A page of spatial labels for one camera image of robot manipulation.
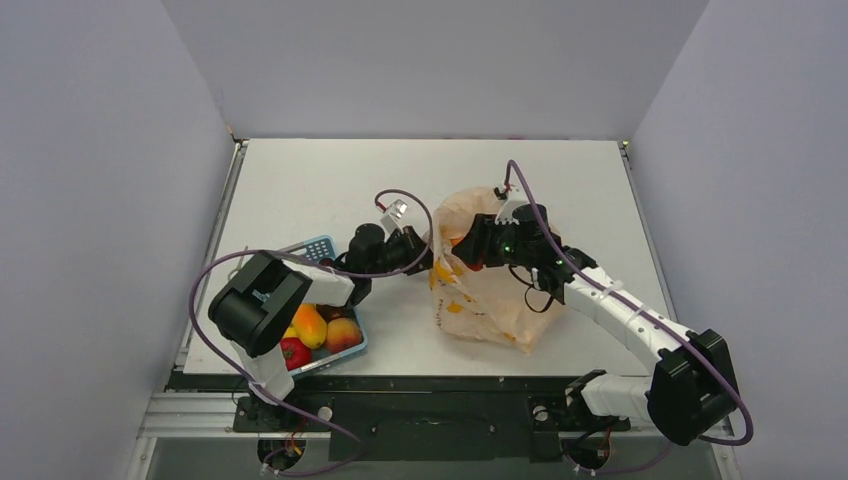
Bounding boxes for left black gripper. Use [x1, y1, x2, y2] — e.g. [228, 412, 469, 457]
[367, 226, 448, 280]

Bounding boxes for beige plastic bag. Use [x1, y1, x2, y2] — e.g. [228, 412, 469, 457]
[429, 187, 568, 353]

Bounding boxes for fake orange mango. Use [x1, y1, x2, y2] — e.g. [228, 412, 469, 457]
[290, 304, 327, 349]

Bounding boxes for fake brown kiwi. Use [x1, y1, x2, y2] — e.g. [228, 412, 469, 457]
[315, 305, 351, 323]

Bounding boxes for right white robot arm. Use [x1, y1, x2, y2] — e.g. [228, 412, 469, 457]
[449, 205, 739, 446]

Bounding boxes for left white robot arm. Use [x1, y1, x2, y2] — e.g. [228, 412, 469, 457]
[207, 223, 433, 430]

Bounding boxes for fake peach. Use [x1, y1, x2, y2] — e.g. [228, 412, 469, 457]
[324, 318, 363, 354]

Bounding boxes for red fake tomato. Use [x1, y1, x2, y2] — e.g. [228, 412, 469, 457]
[279, 337, 313, 371]

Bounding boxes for blue plastic basket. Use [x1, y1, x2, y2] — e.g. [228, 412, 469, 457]
[278, 235, 370, 380]

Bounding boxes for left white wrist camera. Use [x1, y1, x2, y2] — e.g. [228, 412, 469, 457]
[375, 199, 408, 235]

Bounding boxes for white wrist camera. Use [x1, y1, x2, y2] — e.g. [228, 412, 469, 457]
[375, 199, 408, 235]
[493, 184, 529, 225]

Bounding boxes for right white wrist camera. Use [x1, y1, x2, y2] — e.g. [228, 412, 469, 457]
[493, 184, 529, 225]

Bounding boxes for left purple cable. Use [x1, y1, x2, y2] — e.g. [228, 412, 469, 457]
[188, 188, 436, 478]

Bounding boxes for purple cable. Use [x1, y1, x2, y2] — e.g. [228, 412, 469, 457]
[503, 158, 757, 477]
[188, 188, 436, 478]

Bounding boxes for black loop cable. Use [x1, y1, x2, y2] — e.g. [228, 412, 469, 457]
[508, 264, 561, 315]

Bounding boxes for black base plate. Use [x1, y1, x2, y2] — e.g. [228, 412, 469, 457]
[166, 372, 641, 463]

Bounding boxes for aluminium rail frame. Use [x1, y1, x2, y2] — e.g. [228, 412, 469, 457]
[126, 392, 292, 479]

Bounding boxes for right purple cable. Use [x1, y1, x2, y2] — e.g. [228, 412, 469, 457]
[503, 158, 757, 477]

